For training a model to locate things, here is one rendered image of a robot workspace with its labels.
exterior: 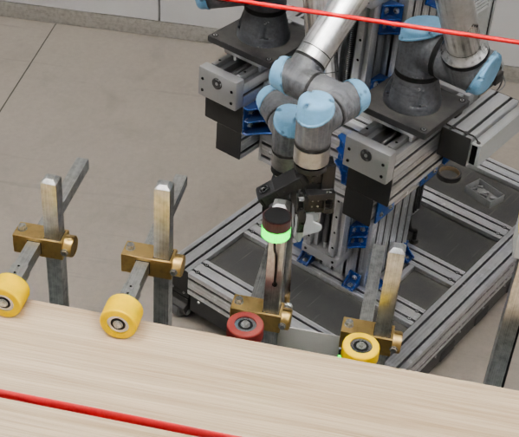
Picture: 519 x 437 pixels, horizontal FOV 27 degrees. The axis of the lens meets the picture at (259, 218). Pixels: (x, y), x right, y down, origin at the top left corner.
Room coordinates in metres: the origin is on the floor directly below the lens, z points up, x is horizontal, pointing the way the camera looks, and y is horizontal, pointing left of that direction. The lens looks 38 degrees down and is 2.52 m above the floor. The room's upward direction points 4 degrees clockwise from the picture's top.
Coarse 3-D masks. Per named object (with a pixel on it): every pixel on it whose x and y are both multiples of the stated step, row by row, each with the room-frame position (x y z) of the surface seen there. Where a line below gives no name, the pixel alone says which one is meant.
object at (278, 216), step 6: (270, 210) 1.75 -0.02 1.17; (276, 210) 1.76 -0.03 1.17; (282, 210) 1.76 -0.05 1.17; (264, 216) 1.73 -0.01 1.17; (270, 216) 1.73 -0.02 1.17; (276, 216) 1.74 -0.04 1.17; (282, 216) 1.74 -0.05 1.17; (288, 216) 1.74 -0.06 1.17; (270, 222) 1.72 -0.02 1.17; (276, 222) 1.72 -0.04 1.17; (282, 222) 1.72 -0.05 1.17; (276, 252) 1.75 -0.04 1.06; (276, 258) 1.76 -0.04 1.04; (276, 264) 1.76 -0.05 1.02; (276, 270) 1.76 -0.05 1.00
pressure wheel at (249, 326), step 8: (240, 312) 1.72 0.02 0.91; (248, 312) 1.73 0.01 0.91; (232, 320) 1.70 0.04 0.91; (240, 320) 1.70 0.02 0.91; (248, 320) 1.71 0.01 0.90; (256, 320) 1.70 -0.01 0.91; (232, 328) 1.67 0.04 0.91; (240, 328) 1.68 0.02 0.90; (248, 328) 1.68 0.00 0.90; (256, 328) 1.68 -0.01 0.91; (232, 336) 1.66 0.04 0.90; (240, 336) 1.65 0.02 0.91; (248, 336) 1.65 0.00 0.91; (256, 336) 1.66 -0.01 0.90
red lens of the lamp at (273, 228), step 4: (268, 208) 1.76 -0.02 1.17; (264, 212) 1.75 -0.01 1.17; (264, 220) 1.72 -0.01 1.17; (264, 224) 1.72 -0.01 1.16; (268, 224) 1.71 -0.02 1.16; (272, 224) 1.71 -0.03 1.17; (284, 224) 1.71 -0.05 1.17; (288, 224) 1.72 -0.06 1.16; (264, 228) 1.72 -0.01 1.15; (268, 228) 1.71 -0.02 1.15; (272, 228) 1.71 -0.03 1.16; (276, 228) 1.71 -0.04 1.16; (280, 228) 1.71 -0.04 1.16; (284, 228) 1.71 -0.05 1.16; (288, 228) 1.72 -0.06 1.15; (272, 232) 1.71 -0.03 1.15; (276, 232) 1.71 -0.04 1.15; (280, 232) 1.71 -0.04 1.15
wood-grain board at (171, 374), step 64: (0, 320) 1.65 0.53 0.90; (64, 320) 1.66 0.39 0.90; (0, 384) 1.47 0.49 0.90; (64, 384) 1.48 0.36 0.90; (128, 384) 1.50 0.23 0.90; (192, 384) 1.51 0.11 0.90; (256, 384) 1.52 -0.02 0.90; (320, 384) 1.54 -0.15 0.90; (384, 384) 1.55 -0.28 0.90; (448, 384) 1.56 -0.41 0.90
